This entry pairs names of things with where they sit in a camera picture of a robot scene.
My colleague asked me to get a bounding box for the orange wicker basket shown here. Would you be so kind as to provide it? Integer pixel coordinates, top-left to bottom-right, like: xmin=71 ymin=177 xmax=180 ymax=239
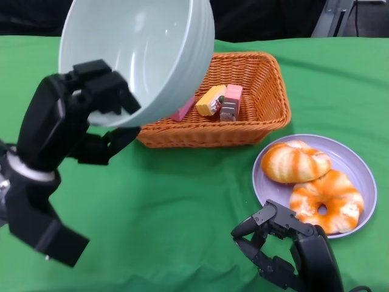
xmin=136 ymin=52 xmax=292 ymax=149

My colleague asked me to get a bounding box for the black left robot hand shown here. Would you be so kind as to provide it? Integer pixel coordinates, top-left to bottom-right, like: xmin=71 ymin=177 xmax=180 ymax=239
xmin=16 ymin=59 xmax=142 ymax=174

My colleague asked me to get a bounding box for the magenta layered cake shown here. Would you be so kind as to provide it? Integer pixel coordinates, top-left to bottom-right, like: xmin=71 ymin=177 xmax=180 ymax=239
xmin=170 ymin=96 xmax=197 ymax=122

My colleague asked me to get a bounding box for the grey metal stand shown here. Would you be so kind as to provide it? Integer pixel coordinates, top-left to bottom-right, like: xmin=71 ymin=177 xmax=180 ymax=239
xmin=311 ymin=0 xmax=385 ymax=39

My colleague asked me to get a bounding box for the lavender plate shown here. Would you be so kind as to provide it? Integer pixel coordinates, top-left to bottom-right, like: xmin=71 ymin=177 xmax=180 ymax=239
xmin=252 ymin=134 xmax=377 ymax=240

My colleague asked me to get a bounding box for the yellow layered cake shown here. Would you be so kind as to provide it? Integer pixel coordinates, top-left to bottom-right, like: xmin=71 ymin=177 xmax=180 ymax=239
xmin=195 ymin=85 xmax=227 ymax=117

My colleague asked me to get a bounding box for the brown and pink layered cake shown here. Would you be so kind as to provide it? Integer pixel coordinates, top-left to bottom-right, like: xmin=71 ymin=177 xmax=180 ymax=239
xmin=219 ymin=84 xmax=244 ymax=122

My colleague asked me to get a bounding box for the green tablecloth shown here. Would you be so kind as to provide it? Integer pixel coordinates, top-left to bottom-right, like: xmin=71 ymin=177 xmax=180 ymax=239
xmin=0 ymin=35 xmax=389 ymax=292

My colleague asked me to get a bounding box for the black backdrop cloth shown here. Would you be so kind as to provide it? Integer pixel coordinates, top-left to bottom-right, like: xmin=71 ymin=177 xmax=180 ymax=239
xmin=0 ymin=0 xmax=331 ymax=42

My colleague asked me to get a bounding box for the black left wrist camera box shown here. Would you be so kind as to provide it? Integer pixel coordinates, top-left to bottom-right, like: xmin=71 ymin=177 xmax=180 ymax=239
xmin=6 ymin=182 xmax=91 ymax=268

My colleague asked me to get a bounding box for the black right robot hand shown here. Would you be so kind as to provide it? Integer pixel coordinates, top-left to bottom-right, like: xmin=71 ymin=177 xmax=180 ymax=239
xmin=230 ymin=200 xmax=344 ymax=292

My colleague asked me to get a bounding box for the large orange-striped bread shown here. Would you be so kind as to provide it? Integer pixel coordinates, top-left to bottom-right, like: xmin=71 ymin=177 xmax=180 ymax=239
xmin=260 ymin=141 xmax=332 ymax=184

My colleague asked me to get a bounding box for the grey-green bowl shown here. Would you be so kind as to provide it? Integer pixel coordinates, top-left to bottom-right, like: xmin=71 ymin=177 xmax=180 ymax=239
xmin=58 ymin=0 xmax=216 ymax=128

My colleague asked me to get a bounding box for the small orange-striped bread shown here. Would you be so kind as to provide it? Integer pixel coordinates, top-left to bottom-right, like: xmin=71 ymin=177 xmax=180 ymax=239
xmin=289 ymin=169 xmax=365 ymax=234

